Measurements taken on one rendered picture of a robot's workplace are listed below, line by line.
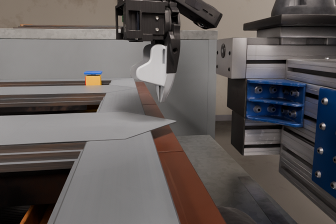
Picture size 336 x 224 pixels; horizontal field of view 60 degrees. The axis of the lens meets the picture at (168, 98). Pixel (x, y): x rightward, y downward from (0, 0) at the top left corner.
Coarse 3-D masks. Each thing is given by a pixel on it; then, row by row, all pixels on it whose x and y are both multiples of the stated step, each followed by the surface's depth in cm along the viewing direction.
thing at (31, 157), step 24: (0, 96) 79; (24, 96) 80; (48, 96) 80; (72, 96) 81; (96, 96) 82; (24, 144) 38; (48, 144) 38; (72, 144) 39; (0, 168) 37; (24, 168) 37; (48, 168) 38; (72, 168) 35
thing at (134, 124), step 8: (128, 112) 56; (128, 120) 50; (136, 120) 50; (144, 120) 50; (152, 120) 50; (128, 128) 45; (136, 128) 45; (144, 128) 45; (152, 128) 45; (128, 136) 41
